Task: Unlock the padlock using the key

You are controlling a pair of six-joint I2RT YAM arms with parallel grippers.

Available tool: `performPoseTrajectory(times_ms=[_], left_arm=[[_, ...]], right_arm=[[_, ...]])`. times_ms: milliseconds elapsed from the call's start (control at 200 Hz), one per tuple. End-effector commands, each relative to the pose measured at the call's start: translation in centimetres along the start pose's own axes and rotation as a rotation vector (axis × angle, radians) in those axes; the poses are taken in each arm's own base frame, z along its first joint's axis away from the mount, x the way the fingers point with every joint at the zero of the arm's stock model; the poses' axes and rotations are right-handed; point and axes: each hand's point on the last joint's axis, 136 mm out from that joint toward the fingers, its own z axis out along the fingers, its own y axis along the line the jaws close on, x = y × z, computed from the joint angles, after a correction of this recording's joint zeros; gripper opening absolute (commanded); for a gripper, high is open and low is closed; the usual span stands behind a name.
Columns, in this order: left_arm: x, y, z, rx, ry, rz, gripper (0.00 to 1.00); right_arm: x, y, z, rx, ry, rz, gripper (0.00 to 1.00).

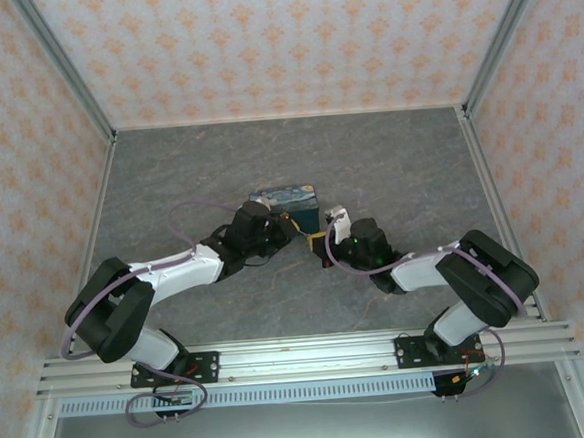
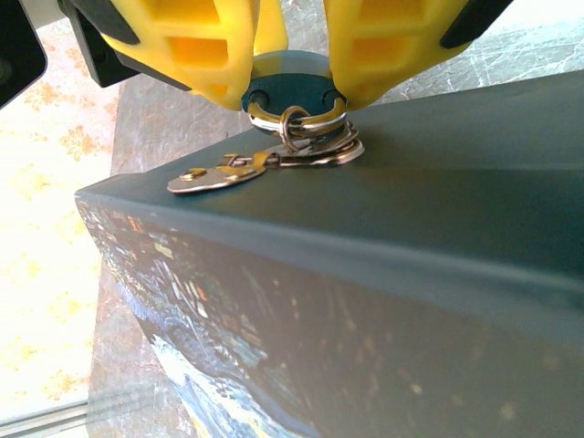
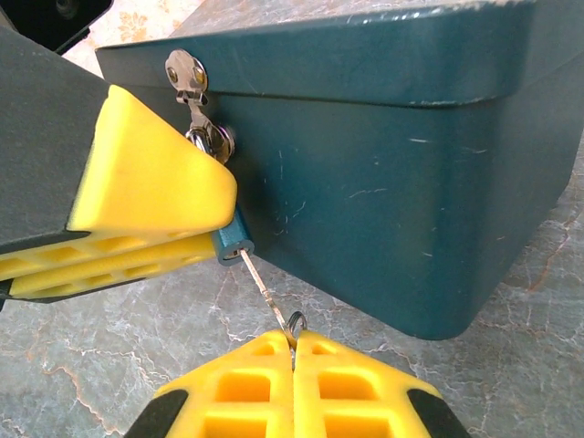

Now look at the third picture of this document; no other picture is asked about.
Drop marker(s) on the starry night tin box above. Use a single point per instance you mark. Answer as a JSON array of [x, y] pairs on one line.
[[388, 182]]

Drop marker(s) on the small blue padlock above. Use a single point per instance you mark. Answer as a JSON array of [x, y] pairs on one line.
[[230, 239]]

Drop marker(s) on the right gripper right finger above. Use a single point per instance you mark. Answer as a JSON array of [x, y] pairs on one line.
[[356, 392]]

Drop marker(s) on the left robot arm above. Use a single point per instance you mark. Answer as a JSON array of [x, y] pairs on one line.
[[50, 18]]

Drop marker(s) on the silver box hasp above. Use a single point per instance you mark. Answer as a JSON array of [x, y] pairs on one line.
[[187, 73]]

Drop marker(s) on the silver key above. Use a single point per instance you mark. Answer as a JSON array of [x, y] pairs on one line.
[[262, 287]]

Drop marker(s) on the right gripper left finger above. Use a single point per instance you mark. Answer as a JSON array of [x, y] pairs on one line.
[[242, 392]]

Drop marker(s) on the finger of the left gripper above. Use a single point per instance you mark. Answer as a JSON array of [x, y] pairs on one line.
[[109, 276], [150, 169]]

